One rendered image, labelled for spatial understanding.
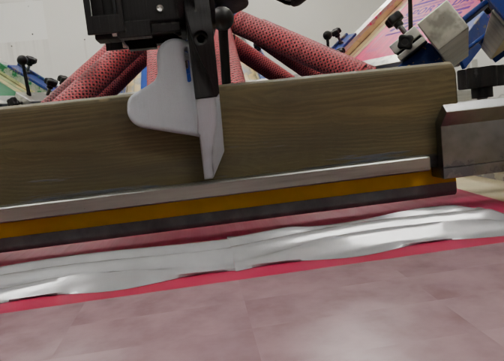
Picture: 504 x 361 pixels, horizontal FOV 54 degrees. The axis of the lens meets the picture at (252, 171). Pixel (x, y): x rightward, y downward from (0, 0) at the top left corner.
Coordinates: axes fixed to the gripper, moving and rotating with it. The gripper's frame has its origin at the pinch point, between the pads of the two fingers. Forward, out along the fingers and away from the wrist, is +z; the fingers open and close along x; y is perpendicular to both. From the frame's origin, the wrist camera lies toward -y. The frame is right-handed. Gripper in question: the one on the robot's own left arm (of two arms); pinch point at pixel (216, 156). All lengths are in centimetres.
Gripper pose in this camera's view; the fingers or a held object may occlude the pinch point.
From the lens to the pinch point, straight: 36.1
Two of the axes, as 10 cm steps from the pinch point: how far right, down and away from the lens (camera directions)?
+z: 1.1, 9.9, 1.1
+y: -9.9, 1.2, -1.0
